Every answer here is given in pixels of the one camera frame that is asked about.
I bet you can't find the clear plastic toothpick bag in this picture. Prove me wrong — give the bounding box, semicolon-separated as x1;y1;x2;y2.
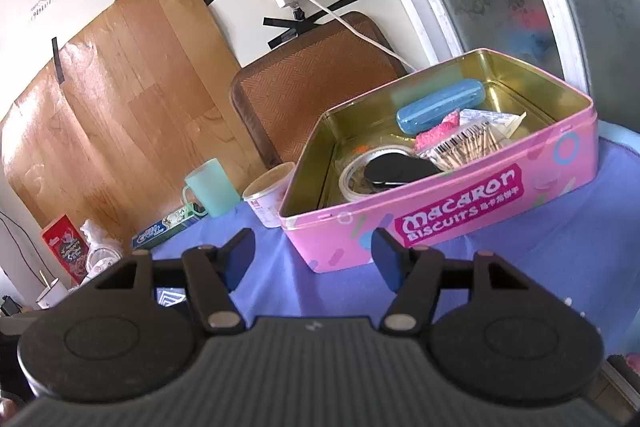
417;119;508;170

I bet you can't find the blue plastic case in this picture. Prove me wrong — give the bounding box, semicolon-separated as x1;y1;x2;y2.
396;80;485;136

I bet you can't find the brown woven chair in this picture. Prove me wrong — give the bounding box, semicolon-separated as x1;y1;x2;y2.
230;11;408;168

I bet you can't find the pink glitter sponge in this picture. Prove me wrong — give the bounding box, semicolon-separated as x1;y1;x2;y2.
414;109;463;152

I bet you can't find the white power cable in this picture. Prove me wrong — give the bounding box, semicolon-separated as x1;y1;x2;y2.
257;0;418;72

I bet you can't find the small clear zip bag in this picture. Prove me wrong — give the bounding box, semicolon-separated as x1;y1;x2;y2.
459;108;528;142

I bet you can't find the blue printed tablecloth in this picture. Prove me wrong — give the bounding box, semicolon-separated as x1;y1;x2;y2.
125;119;640;360

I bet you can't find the wooden board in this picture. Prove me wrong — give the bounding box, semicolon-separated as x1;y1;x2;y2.
0;0;266;248

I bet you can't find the clear bag of plastic lids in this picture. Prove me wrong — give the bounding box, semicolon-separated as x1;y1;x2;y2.
80;219;124;279

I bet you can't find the green toothpaste box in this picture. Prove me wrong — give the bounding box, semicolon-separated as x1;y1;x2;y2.
131;202;208;250

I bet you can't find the red cereal box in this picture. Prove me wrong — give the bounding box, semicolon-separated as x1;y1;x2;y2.
41;213;91;286

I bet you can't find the small white paper cup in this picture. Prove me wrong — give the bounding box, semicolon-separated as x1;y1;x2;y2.
242;162;297;229

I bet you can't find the clear tape roll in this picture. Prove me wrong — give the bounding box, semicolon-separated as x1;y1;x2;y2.
340;146;418;204

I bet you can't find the mint green plastic cup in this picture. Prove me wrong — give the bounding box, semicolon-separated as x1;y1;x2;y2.
181;158;242;219

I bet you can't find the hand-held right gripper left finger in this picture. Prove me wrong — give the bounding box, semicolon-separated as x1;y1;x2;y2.
95;228;257;338

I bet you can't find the long black tape strip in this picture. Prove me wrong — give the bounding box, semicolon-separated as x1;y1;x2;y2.
51;38;69;84

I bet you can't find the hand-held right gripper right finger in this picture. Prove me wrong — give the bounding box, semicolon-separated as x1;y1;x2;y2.
371;228;531;337

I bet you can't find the pink biscuit tin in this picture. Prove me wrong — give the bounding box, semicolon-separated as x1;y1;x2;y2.
278;48;598;275

